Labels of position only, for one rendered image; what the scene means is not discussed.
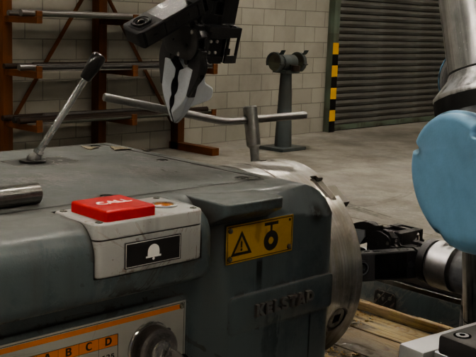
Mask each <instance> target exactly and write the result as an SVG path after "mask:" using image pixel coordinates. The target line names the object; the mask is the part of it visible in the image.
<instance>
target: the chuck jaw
mask: <svg viewBox="0 0 476 357"><path fill-rule="evenodd" d="M312 182H313V183H314V184H315V185H316V186H317V187H318V189H319V190H320V191H321V192H322V193H323V194H324V196H325V197H326V198H327V197H329V199H330V200H332V199H333V197H334V196H339V197H340V199H341V200H342V201H343V203H344V205H345V206H347V205H348V204H349V202H350V201H349V200H348V199H347V198H346V197H345V196H344V195H343V193H342V192H341V191H340V190H339V189H338V188H337V187H336V186H335V185H332V186H326V185H325V184H324V182H323V181H315V179H312Z"/></svg>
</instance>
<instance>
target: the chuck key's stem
mask: <svg viewBox="0 0 476 357"><path fill-rule="evenodd" d="M243 114H244V116H246V117H247V118H248V122H247V124H244V126H245V134H246V145H247V147H248V148H249V150H250V157H251V162H260V158H259V147H260V145H261V140H260V132H259V119H258V111H257V106H244V107H243Z"/></svg>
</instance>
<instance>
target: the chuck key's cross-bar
mask: <svg viewBox="0 0 476 357"><path fill-rule="evenodd" d="M102 99H103V101H105V102H109V103H116V104H120V105H124V106H130V107H134V108H141V109H144V110H148V111H154V112H158V113H165V114H169V112H168V109H167V107H166V106H165V105H161V104H157V103H151V102H147V101H141V100H137V99H133V98H127V97H123V96H116V95H113V94H109V93H104V94H103V97H102ZM184 118H189V119H193V120H199V121H203V122H207V123H214V124H218V125H242V124H247V122H248V118H247V117H246V116H242V117H233V118H223V117H219V116H215V115H208V114H204V113H199V112H195V111H191V110H188V112H187V114H186V115H185V116H184ZM305 118H307V112H306V111H300V112H291V113H275V114H266V115H258V119H259V123H265V122H274V121H282V120H297V119H305Z"/></svg>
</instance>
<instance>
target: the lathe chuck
mask: <svg viewBox="0 0 476 357"><path fill-rule="evenodd" d="M235 164H248V165H251V166H255V167H257V168H260V169H262V170H264V171H266V172H268V173H269V174H270V175H272V176H274V177H275V178H278V179H285V180H289V181H294V182H298V183H305V184H307V185H309V186H312V187H314V188H316V189H317V190H318V191H319V192H320V193H321V194H322V195H323V196H324V194H323V193H322V192H321V191H320V190H319V189H318V187H317V186H316V185H315V184H314V183H313V182H312V179H315V181H322V179H323V178H322V177H321V176H320V175H319V174H318V173H317V172H315V171H314V170H312V169H311V168H309V167H307V166H305V165H304V164H301V163H299V162H296V161H292V160H289V159H266V160H260V161H249V162H242V163H235ZM324 197H325V196H324ZM325 198H326V197H325ZM326 200H327V202H328V204H329V207H330V208H331V211H332V217H331V244H330V258H329V273H331V274H332V275H333V281H332V293H331V304H330V306H328V307H327V326H326V341H325V350H327V349H328V348H330V347H331V346H333V345H334V344H335V343H336V342H337V341H338V340H339V339H340V338H341V337H342V336H343V335H344V334H345V332H346V330H347V329H348V328H349V326H350V324H351V322H352V320H353V318H354V316H355V313H356V310H357V308H358V304H359V300H360V296H361V288H362V280H363V265H362V257H361V248H360V244H359V240H358V236H357V233H356V229H355V227H354V224H353V221H352V219H351V216H350V215H349V212H348V210H347V209H346V206H345V205H344V203H343V201H342V200H341V199H340V197H339V196H338V195H336V196H334V197H333V199H332V200H330V199H329V197H327V198H326ZM340 309H343V310H344V316H343V319H342V320H341V321H340V322H339V324H338V325H336V326H335V327H332V328H329V321H330V319H331V318H332V316H333V314H334V313H335V312H336V311H337V310H340Z"/></svg>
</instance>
